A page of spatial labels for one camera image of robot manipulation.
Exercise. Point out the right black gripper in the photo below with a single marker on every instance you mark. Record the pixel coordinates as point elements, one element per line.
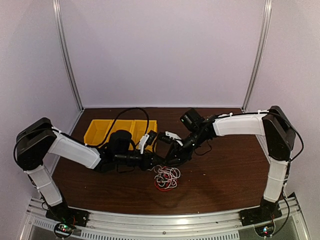
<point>178,152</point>

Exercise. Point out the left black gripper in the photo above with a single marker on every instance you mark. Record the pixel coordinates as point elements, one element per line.
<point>146,163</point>

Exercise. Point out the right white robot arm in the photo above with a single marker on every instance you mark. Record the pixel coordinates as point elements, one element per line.
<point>279,133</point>

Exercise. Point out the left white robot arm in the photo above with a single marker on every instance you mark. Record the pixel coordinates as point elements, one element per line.
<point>42,138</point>

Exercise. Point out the right yellow plastic bin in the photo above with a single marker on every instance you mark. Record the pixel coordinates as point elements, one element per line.
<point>142,127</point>

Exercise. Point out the yellow plastic bin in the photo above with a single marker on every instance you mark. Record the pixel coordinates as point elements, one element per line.
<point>97,131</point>
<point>142,127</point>
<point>125,125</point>

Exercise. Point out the middle yellow plastic bin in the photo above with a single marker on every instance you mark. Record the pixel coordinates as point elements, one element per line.
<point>125,125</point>

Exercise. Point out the left yellow plastic bin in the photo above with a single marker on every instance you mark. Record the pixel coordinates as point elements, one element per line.
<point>97,131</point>

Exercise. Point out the left circuit board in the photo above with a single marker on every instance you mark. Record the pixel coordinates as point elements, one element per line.
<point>62,230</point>

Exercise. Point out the circuit board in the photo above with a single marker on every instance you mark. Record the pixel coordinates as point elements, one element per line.
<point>62,230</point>
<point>265,230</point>

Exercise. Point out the right circuit board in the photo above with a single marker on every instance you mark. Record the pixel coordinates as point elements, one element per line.
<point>265,230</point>

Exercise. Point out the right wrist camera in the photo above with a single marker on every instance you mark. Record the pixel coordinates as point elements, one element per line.
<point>170,137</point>

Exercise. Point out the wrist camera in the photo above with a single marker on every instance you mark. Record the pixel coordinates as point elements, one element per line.
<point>146,140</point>
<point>170,137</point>

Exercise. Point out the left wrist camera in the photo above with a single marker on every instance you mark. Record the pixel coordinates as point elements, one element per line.
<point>146,140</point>

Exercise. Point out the front aluminium rail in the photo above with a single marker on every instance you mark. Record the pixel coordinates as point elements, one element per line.
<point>221,225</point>

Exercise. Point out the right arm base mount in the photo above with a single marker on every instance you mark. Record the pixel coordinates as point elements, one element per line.
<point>265,212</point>

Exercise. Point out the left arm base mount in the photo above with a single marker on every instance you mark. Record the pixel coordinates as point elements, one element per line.
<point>67,215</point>

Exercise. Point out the right aluminium frame post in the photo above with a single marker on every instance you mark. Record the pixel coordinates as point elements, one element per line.
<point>264,31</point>

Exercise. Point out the aluminium frame post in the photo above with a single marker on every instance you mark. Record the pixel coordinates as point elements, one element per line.
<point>65,54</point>
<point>264,31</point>

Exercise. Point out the left aluminium frame post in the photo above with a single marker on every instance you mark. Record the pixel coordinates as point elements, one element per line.
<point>65,54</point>

